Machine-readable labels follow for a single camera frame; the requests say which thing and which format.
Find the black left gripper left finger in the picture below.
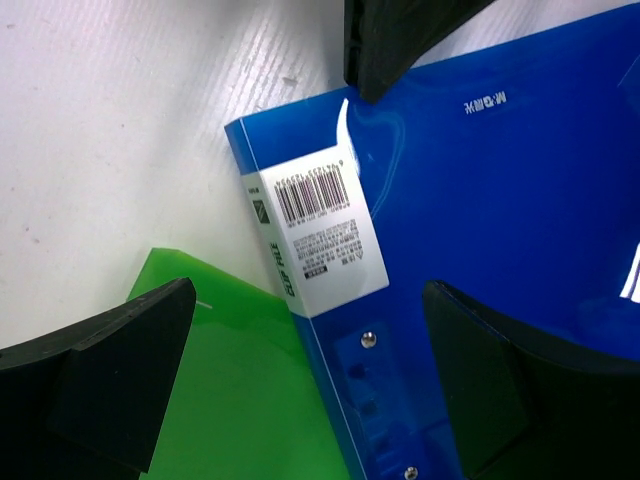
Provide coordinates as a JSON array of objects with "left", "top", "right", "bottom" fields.
[{"left": 1, "top": 278, "right": 195, "bottom": 479}]

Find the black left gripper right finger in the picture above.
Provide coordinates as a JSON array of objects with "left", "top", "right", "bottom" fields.
[{"left": 423, "top": 281, "right": 639, "bottom": 479}]

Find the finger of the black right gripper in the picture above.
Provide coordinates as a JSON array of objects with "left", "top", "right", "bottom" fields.
[{"left": 343, "top": 0, "right": 493, "bottom": 104}]

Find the blue plastic folder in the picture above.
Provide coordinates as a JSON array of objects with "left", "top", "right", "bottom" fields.
[{"left": 225, "top": 3, "right": 639, "bottom": 479}]

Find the green plastic folder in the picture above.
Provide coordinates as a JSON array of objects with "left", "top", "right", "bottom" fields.
[{"left": 130, "top": 248, "right": 349, "bottom": 480}]

